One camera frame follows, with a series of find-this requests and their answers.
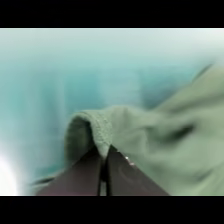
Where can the green T-shirt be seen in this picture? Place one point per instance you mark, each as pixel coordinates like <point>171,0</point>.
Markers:
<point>160,133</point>

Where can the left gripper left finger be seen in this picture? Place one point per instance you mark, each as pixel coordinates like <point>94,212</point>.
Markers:
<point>78,180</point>

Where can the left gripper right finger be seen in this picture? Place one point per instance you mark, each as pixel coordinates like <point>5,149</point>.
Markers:
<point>133,180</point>

